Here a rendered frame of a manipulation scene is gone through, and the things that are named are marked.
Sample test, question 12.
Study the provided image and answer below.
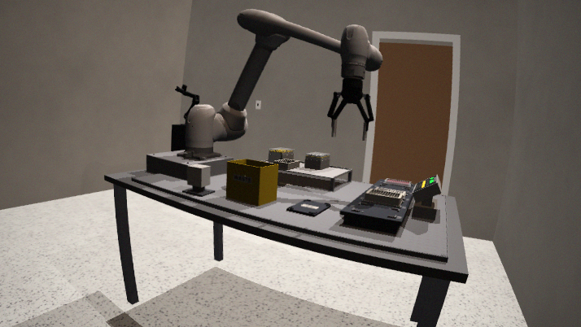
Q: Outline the yellow waste bin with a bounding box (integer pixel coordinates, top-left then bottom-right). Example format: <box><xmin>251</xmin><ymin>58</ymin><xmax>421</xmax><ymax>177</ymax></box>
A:
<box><xmin>226</xmin><ymin>159</ymin><xmax>279</xmax><ymax>206</ymax></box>

